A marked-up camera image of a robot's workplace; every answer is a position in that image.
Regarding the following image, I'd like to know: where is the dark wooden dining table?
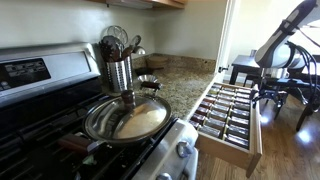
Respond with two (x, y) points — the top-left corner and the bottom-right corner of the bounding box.
(229, 55), (308, 86)

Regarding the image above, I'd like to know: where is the perforated steel utensil holder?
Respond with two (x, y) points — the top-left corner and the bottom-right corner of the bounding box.
(107, 56), (133, 93)

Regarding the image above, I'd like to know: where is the dark dining chair front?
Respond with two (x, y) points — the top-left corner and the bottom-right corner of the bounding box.
(275, 77), (320, 131)

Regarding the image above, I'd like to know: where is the wire whisk utensil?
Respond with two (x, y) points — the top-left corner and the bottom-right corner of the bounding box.
(107, 25), (128, 44)

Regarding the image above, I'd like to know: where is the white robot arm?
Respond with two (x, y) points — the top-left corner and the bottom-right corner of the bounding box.
(255, 0), (320, 69)

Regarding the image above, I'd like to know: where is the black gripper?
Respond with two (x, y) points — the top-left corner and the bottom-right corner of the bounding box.
(251, 78), (311, 108)

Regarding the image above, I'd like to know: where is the woven brown basket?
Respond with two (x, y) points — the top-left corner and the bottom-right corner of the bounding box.
(146, 56), (168, 69)

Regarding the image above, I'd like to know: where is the upper wooden wall cabinet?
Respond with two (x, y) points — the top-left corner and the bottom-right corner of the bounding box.
(89, 0), (188, 9)

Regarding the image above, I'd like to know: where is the black door lever handle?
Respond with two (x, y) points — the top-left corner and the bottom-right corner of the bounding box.
(218, 66), (229, 73)

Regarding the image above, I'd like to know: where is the topmost light wood drawer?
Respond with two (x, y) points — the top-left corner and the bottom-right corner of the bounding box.
(189, 83), (263, 178)

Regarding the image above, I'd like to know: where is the steel frying pan with lid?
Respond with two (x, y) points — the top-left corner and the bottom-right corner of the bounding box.
(58, 90), (171, 155)

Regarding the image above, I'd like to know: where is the dark wooden spoon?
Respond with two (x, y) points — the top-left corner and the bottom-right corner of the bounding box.
(121, 35), (141, 59)

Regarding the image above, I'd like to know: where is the stainless steel gas stove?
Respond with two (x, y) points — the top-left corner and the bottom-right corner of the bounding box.
(0, 43), (198, 180)

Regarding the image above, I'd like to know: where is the white door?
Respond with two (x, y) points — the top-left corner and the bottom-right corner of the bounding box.
(215, 0), (241, 82)

